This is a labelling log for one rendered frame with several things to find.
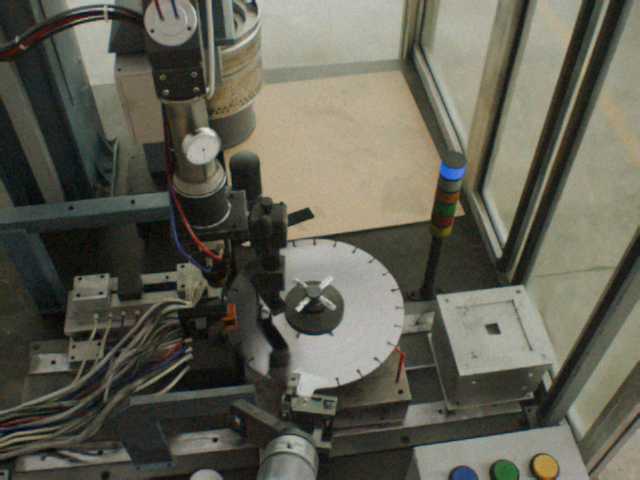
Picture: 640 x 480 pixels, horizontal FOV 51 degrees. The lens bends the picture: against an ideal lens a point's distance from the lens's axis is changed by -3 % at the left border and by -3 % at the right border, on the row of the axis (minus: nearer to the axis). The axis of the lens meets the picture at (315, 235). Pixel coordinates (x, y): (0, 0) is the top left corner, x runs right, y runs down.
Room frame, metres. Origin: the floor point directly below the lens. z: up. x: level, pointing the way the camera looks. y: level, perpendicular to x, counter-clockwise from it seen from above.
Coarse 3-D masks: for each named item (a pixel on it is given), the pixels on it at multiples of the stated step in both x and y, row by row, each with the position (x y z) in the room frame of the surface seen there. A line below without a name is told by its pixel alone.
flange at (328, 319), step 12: (300, 288) 0.75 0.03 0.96; (324, 288) 0.75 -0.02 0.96; (336, 288) 0.75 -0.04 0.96; (288, 300) 0.72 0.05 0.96; (300, 300) 0.72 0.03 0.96; (336, 300) 0.72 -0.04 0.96; (288, 312) 0.70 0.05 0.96; (300, 312) 0.70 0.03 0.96; (312, 312) 0.69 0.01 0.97; (324, 312) 0.70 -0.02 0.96; (336, 312) 0.70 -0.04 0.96; (300, 324) 0.67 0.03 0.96; (312, 324) 0.67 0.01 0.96; (324, 324) 0.67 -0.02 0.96; (336, 324) 0.68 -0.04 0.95
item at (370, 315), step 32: (256, 256) 0.83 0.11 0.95; (288, 256) 0.83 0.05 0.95; (320, 256) 0.83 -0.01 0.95; (352, 256) 0.83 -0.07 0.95; (288, 288) 0.76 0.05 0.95; (352, 288) 0.76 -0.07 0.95; (384, 288) 0.76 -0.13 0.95; (256, 320) 0.69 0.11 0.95; (352, 320) 0.69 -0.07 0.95; (384, 320) 0.69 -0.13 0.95; (256, 352) 0.62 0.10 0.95; (288, 352) 0.62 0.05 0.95; (320, 352) 0.62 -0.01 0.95; (352, 352) 0.62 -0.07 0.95
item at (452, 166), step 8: (448, 152) 0.91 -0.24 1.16; (456, 152) 0.91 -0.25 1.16; (448, 160) 0.89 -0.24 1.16; (456, 160) 0.89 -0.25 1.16; (464, 160) 0.89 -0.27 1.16; (440, 168) 0.89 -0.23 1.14; (448, 168) 0.87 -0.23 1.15; (456, 168) 0.87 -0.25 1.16; (464, 168) 0.88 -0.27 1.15; (448, 176) 0.87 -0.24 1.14; (456, 176) 0.87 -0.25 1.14
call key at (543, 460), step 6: (540, 456) 0.44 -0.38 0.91; (546, 456) 0.44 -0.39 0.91; (534, 462) 0.43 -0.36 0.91; (540, 462) 0.43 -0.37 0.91; (546, 462) 0.43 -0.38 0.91; (552, 462) 0.43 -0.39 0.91; (534, 468) 0.42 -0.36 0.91; (540, 468) 0.42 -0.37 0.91; (546, 468) 0.42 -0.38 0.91; (552, 468) 0.42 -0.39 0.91; (540, 474) 0.41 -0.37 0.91; (546, 474) 0.41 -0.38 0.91; (552, 474) 0.41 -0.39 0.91
